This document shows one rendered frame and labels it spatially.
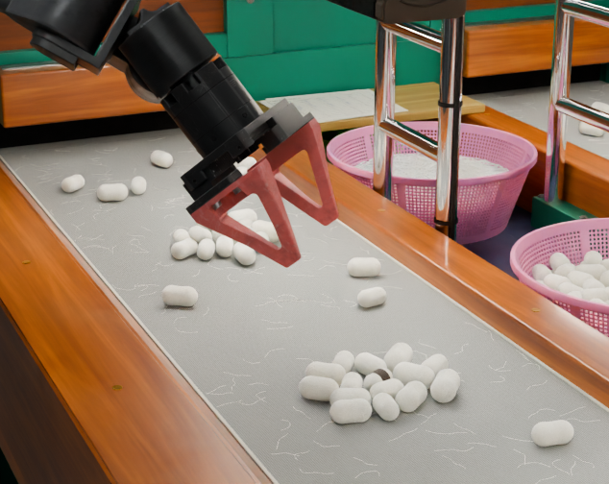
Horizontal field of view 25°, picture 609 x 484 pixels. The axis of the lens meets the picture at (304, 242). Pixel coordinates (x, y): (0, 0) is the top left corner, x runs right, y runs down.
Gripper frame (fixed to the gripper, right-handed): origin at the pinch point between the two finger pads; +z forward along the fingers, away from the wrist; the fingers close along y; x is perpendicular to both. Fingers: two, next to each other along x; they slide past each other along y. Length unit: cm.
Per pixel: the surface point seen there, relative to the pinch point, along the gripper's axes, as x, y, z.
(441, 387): -2.8, -8.1, 17.6
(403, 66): -21, -103, -3
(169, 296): -25.9, -20.6, -1.0
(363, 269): -13.8, -33.8, 9.2
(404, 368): -5.5, -10.5, 15.1
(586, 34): 1, -117, 10
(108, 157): -48, -66, -18
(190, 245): -28.4, -34.2, -3.2
